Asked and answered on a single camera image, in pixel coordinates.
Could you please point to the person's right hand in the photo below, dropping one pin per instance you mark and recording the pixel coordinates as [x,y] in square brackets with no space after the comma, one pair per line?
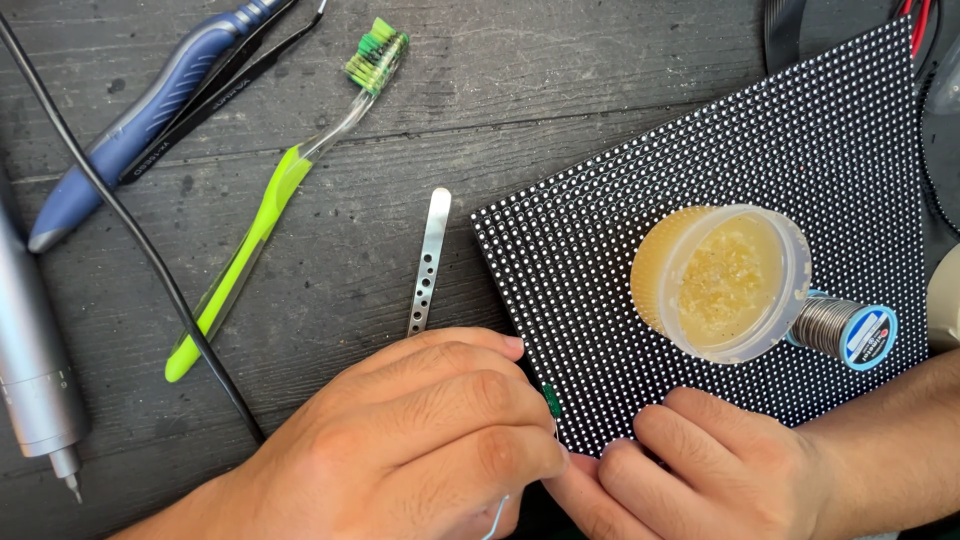
[735,480]

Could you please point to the person's left hand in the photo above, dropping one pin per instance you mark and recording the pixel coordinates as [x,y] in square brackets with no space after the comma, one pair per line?
[390,442]

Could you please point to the person's right fingers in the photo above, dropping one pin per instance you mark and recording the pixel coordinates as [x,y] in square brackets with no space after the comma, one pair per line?
[645,465]

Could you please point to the black LED matrix panel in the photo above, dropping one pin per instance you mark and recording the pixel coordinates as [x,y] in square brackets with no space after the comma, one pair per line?
[750,150]

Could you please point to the translucent jar of yellow flux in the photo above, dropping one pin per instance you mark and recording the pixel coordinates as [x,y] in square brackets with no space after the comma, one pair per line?
[724,289]

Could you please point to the silver perforated tweezers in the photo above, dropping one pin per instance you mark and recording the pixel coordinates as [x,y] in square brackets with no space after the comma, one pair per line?
[431,255]

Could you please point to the white rounded object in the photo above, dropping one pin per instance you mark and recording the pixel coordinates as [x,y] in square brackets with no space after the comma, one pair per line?
[946,300]

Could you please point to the black toothed round disc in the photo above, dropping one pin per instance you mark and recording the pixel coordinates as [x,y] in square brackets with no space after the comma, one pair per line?
[941,165]

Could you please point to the green clear toothbrush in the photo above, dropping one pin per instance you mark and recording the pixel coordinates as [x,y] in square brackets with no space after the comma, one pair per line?
[262,217]

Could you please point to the black tweezers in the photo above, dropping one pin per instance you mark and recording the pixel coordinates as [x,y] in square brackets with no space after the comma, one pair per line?
[217,97]

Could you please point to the silver pen-shaped rotary tool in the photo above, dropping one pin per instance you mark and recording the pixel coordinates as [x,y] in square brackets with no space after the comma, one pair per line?
[34,360]

